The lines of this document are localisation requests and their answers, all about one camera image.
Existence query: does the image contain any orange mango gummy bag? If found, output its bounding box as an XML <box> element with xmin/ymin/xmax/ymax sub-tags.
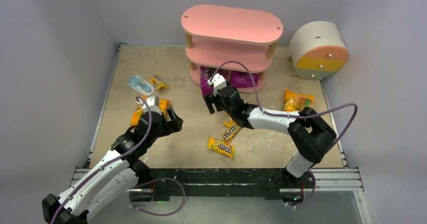
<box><xmin>130</xmin><ymin>99</ymin><xmax>171</xmax><ymax>126</ymax></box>
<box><xmin>283</xmin><ymin>89</ymin><xmax>315</xmax><ymax>112</ymax></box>

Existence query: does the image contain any small yellow M&M's bag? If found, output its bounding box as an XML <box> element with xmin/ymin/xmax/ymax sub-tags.
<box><xmin>150</xmin><ymin>74</ymin><xmax>169</xmax><ymax>91</ymax></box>

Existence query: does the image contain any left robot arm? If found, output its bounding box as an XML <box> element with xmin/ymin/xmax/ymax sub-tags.
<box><xmin>42</xmin><ymin>107</ymin><xmax>183</xmax><ymax>223</ymax></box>

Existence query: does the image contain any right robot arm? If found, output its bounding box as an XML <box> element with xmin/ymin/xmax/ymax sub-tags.
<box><xmin>203</xmin><ymin>86</ymin><xmax>337</xmax><ymax>178</ymax></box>

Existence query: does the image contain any pink three-tier shelf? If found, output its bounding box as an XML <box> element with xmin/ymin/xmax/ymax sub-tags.
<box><xmin>181</xmin><ymin>5</ymin><xmax>283</xmax><ymax>90</ymax></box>

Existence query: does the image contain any light blue oval package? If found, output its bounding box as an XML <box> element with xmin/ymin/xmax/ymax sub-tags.
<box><xmin>127</xmin><ymin>75</ymin><xmax>155</xmax><ymax>96</ymax></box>

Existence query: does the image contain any round cream drawer cabinet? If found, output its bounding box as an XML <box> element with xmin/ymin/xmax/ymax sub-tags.
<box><xmin>289</xmin><ymin>21</ymin><xmax>349</xmax><ymax>80</ymax></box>

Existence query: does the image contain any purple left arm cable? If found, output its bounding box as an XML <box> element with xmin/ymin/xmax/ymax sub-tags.
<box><xmin>49</xmin><ymin>96</ymin><xmax>153</xmax><ymax>224</ymax></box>

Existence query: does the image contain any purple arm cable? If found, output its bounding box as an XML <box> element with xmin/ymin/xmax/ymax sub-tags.
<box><xmin>49</xmin><ymin>96</ymin><xmax>153</xmax><ymax>224</ymax></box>
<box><xmin>207</xmin><ymin>60</ymin><xmax>358</xmax><ymax>170</ymax></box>

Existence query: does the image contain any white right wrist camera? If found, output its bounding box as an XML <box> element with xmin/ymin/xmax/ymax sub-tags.
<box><xmin>207</xmin><ymin>73</ymin><xmax>227</xmax><ymax>96</ymax></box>

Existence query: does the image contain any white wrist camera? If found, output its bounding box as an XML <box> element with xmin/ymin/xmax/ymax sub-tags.
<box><xmin>136</xmin><ymin>95</ymin><xmax>162</xmax><ymax>114</ymax></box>
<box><xmin>207</xmin><ymin>73</ymin><xmax>227</xmax><ymax>96</ymax></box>

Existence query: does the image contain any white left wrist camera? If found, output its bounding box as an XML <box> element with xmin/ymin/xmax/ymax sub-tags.
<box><xmin>136</xmin><ymin>95</ymin><xmax>162</xmax><ymax>114</ymax></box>

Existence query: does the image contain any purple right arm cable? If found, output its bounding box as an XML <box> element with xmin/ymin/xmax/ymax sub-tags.
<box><xmin>207</xmin><ymin>60</ymin><xmax>358</xmax><ymax>170</ymax></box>

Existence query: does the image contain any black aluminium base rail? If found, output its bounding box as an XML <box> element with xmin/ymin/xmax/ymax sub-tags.
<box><xmin>69</xmin><ymin>167</ymin><xmax>364</xmax><ymax>203</ymax></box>

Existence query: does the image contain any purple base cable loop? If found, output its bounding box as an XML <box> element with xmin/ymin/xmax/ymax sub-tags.
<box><xmin>129</xmin><ymin>177</ymin><xmax>186</xmax><ymax>217</ymax></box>

